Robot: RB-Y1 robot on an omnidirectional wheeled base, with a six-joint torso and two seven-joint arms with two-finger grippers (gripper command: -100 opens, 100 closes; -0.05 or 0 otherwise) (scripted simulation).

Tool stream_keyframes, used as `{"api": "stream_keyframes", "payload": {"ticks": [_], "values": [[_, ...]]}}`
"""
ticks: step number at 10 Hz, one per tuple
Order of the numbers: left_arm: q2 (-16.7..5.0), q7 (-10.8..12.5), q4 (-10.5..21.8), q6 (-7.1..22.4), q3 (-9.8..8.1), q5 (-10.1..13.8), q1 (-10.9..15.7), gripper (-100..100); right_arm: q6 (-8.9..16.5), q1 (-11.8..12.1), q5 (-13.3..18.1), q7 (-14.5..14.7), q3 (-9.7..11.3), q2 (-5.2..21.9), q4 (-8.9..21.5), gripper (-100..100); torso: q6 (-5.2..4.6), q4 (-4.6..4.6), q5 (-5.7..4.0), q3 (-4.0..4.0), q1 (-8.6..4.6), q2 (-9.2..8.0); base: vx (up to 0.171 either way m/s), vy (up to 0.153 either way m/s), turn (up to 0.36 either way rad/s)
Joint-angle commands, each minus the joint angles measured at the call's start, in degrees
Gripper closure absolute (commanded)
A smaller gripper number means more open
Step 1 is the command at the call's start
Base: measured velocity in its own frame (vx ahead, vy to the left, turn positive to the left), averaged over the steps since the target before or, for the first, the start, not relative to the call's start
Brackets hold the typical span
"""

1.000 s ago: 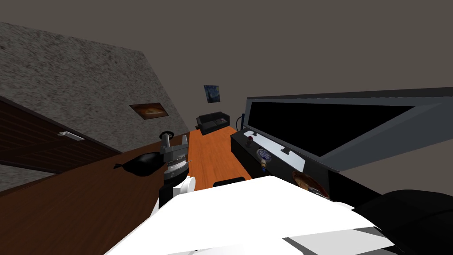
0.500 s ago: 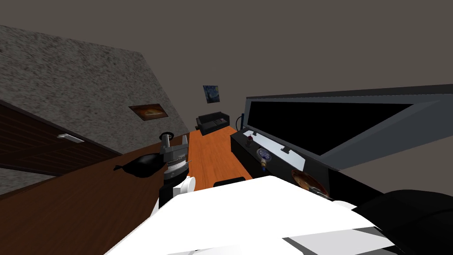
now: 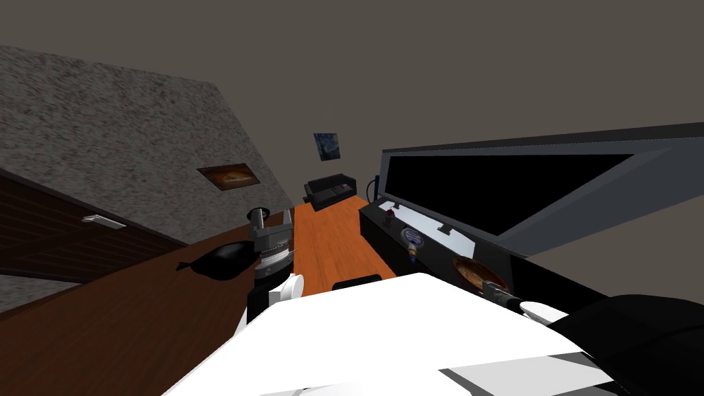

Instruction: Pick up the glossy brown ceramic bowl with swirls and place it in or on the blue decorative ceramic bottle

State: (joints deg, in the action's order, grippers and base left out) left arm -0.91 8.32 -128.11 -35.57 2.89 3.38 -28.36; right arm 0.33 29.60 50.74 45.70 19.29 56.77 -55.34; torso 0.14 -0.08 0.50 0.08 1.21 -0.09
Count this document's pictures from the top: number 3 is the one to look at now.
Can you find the brown wooden door leaf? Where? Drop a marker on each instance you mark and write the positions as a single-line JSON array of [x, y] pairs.
[[110, 330]]

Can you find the dark brown door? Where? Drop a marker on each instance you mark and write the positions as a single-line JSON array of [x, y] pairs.
[[49, 247]]

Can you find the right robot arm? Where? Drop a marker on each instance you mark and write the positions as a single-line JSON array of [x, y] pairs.
[[643, 341]]

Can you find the orange picture on wall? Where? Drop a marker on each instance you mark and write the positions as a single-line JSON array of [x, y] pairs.
[[229, 176]]

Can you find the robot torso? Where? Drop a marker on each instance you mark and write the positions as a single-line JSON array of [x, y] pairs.
[[385, 341]]

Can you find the brown round plate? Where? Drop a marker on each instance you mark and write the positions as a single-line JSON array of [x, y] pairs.
[[476, 272]]

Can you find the black television stand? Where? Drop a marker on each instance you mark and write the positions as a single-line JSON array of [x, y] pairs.
[[440, 258]]

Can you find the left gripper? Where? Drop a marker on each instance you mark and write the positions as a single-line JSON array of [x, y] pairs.
[[273, 238]]

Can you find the large black television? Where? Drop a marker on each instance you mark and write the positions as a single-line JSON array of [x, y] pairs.
[[495, 187]]

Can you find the blue picture on wall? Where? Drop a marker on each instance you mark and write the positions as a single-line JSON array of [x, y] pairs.
[[327, 146]]

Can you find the black sofa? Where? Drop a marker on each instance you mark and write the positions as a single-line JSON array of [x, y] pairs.
[[330, 191]]

